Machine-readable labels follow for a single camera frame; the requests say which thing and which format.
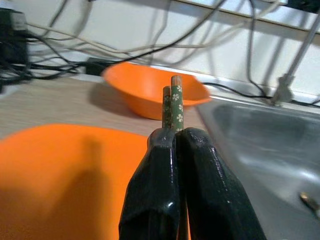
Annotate black cable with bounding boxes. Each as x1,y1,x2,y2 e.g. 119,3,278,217
202,81,273,100

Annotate black charger device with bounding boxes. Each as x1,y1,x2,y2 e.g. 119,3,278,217
0,7,31,66

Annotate orange plastic plate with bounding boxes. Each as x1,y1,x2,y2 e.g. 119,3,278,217
0,123,193,240

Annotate black power adapter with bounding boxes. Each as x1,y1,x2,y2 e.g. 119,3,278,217
86,56,115,76

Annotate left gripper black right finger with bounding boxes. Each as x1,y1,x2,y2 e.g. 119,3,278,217
176,126,267,240

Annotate stainless steel sink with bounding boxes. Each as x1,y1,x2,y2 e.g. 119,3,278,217
196,96,320,240

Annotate steel sink faucet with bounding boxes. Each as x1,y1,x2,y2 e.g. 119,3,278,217
271,21,320,106

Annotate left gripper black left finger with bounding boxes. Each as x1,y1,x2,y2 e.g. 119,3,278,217
118,127,182,240

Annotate orange plastic bowl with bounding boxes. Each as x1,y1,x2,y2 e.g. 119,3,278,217
101,62,213,121

